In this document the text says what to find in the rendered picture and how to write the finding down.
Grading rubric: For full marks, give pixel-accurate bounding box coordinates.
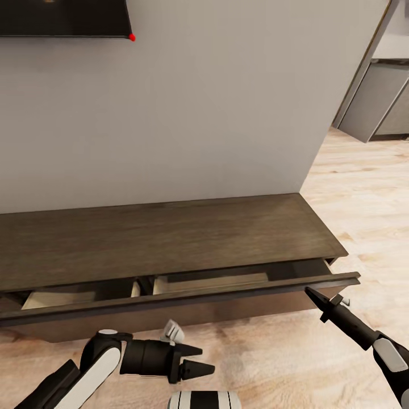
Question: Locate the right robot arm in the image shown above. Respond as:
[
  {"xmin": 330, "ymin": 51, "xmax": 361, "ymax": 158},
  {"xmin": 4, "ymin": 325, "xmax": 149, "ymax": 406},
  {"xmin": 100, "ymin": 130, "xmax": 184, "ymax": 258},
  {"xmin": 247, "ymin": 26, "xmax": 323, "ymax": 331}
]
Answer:
[{"xmin": 305, "ymin": 287, "xmax": 409, "ymax": 409}]

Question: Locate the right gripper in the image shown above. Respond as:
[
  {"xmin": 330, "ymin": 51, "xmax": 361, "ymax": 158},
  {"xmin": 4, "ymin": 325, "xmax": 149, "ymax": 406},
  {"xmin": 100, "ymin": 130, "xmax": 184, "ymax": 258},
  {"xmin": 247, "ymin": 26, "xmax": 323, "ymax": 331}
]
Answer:
[{"xmin": 305, "ymin": 287, "xmax": 363, "ymax": 337}]

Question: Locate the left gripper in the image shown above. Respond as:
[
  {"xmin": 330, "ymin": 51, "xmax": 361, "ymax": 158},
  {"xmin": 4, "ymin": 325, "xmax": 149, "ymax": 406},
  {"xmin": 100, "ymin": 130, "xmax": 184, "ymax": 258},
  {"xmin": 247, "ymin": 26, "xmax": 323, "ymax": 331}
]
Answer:
[{"xmin": 139, "ymin": 339, "xmax": 215, "ymax": 384}]

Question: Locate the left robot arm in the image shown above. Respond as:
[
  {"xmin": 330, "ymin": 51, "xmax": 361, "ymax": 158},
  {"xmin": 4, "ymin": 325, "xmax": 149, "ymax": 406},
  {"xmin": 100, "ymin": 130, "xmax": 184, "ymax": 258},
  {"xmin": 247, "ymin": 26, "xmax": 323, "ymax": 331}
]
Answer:
[{"xmin": 14, "ymin": 319, "xmax": 215, "ymax": 409}]

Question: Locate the robot trunk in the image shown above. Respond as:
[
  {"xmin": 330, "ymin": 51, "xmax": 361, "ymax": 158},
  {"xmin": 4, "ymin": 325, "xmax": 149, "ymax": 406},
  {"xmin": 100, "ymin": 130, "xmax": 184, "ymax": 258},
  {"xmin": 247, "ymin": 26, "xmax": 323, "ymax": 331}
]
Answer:
[{"xmin": 167, "ymin": 391, "xmax": 242, "ymax": 409}]

